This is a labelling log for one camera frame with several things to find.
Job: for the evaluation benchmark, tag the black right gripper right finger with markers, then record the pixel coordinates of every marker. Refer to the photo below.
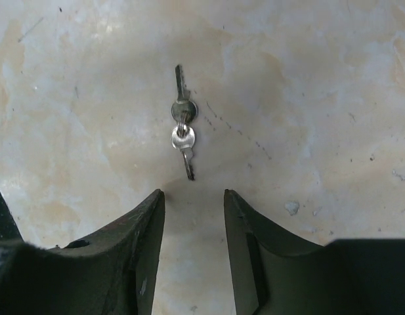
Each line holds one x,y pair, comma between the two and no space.
277,272

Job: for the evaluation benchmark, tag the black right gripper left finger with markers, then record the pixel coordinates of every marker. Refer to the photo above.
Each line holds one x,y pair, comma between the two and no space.
111,271

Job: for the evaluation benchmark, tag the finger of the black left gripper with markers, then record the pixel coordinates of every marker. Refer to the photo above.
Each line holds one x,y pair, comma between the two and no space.
8,227

